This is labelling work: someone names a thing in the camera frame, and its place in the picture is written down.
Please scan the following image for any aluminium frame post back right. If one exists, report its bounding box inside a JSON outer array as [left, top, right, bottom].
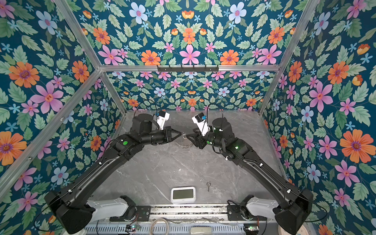
[[258, 0, 320, 116]]

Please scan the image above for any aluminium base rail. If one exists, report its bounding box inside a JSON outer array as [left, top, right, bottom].
[[88, 203, 288, 224]]

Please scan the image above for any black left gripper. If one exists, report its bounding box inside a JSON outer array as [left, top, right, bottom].
[[141, 124, 184, 145]]

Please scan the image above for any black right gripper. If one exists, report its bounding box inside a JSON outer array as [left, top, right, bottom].
[[186, 126, 226, 151]]

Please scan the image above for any white digital timer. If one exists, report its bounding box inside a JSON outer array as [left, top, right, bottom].
[[170, 187, 197, 204]]

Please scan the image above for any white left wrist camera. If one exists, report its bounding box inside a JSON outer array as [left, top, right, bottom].
[[157, 110, 170, 130]]

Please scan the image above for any aluminium frame post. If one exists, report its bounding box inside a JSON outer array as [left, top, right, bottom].
[[258, 0, 320, 116], [55, 1, 126, 116]]

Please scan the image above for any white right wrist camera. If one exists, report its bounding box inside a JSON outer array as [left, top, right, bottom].
[[192, 113, 210, 137]]

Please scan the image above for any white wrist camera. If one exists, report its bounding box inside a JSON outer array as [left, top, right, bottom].
[[157, 110, 170, 130], [192, 113, 210, 137]]

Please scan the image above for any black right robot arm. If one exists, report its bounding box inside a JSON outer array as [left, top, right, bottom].
[[186, 113, 313, 235]]

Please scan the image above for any steel key holder plate with rings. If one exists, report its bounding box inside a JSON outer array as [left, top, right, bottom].
[[175, 133, 193, 149]]

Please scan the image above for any coiled white cable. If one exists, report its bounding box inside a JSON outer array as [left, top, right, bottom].
[[149, 218, 170, 235]]

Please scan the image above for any black hook rail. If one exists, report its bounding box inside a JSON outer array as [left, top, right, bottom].
[[157, 65, 219, 72]]

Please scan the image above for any aluminium frame post back left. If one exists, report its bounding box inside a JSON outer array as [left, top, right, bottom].
[[55, 1, 126, 116]]

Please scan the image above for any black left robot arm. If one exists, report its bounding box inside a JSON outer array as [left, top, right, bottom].
[[45, 111, 182, 235]]

